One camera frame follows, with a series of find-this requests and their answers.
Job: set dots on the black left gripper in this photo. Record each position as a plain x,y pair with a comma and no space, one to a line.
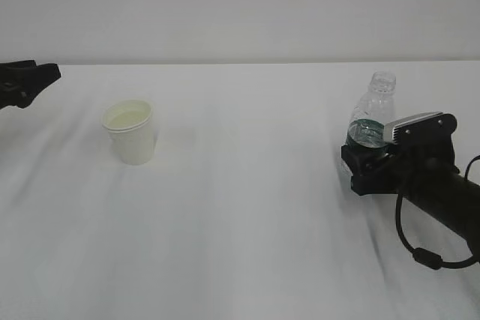
32,79

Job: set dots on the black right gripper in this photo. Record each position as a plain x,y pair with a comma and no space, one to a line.
374,170

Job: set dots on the clear water bottle green label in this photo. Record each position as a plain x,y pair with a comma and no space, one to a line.
373,111

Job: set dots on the white paper cup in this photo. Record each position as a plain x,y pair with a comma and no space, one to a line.
129,125

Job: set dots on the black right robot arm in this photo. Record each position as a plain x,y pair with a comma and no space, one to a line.
425,176

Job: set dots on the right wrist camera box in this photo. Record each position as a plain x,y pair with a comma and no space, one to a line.
429,133

